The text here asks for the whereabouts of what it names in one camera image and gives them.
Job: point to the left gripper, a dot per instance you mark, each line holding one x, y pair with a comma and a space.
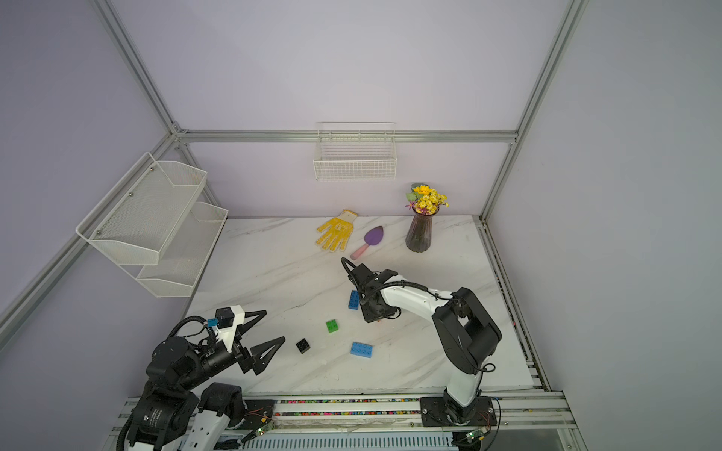
245, 360

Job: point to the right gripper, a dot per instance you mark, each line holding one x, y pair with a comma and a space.
369, 316

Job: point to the dark blue lego brick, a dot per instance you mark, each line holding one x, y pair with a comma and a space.
354, 300

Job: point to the green lego brick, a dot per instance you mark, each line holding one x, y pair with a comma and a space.
332, 326

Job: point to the black lego brick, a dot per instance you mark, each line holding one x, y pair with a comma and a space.
303, 346

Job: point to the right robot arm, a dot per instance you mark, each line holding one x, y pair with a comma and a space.
466, 331

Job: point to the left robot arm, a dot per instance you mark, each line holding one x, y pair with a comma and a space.
182, 407

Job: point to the light blue lego brick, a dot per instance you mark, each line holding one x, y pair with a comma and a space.
361, 350

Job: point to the purple pink trowel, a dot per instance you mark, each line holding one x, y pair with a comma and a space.
372, 238

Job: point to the dark glass vase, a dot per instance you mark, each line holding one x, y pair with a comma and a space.
419, 235

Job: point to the yellow work glove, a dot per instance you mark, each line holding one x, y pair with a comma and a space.
336, 232

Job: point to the yellow flower bouquet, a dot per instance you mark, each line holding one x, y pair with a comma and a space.
425, 200

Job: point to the white two-tier mesh shelf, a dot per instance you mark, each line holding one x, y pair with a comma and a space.
156, 227

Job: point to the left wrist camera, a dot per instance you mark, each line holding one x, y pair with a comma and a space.
225, 323

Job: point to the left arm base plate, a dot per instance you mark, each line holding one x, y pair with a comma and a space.
257, 413

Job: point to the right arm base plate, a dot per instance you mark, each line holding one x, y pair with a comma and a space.
445, 412

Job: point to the white wire wall basket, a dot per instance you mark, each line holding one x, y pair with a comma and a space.
355, 151

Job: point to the aluminium front rail frame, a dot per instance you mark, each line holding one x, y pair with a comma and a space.
393, 422

